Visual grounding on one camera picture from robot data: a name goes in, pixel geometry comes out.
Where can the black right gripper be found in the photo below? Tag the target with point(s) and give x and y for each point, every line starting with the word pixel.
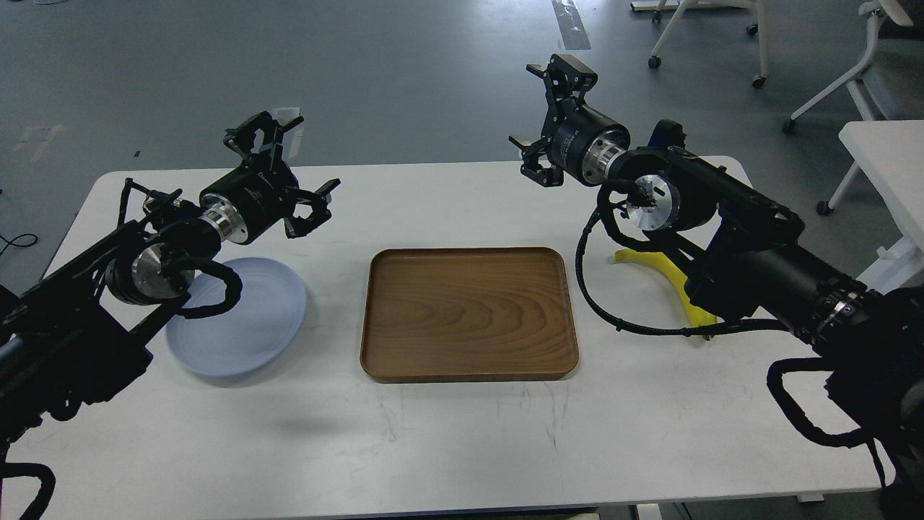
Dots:
pixel 577 139

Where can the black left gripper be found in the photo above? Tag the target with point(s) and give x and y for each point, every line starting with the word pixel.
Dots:
pixel 256 194

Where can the light blue plate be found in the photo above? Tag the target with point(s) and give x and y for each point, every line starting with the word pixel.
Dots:
pixel 251 334

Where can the yellow banana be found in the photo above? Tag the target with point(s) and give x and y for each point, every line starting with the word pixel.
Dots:
pixel 662 264

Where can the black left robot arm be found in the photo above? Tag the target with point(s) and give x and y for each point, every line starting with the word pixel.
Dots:
pixel 81 335

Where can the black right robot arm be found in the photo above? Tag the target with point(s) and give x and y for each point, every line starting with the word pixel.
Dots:
pixel 740 253

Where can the brown wooden tray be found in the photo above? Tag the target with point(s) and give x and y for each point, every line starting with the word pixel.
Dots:
pixel 467 315

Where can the white rolling chair base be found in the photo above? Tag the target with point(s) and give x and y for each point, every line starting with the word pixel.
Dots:
pixel 710 30

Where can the white office chair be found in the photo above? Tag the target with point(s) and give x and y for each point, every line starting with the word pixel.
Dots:
pixel 886 82

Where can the white side table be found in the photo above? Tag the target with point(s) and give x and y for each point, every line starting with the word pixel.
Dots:
pixel 889 153

